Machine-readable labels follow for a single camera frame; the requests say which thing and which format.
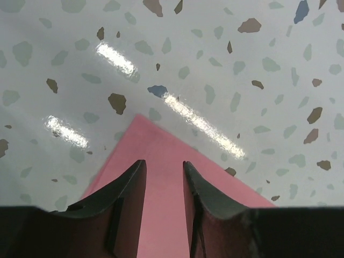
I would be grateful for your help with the pink t-shirt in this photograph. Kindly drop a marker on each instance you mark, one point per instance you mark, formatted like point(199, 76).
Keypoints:
point(164, 228)

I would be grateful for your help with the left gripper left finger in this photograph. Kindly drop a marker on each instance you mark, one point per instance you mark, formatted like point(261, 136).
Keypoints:
point(106, 223)

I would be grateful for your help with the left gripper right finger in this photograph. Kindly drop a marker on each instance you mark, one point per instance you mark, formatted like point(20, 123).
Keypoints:
point(217, 225)

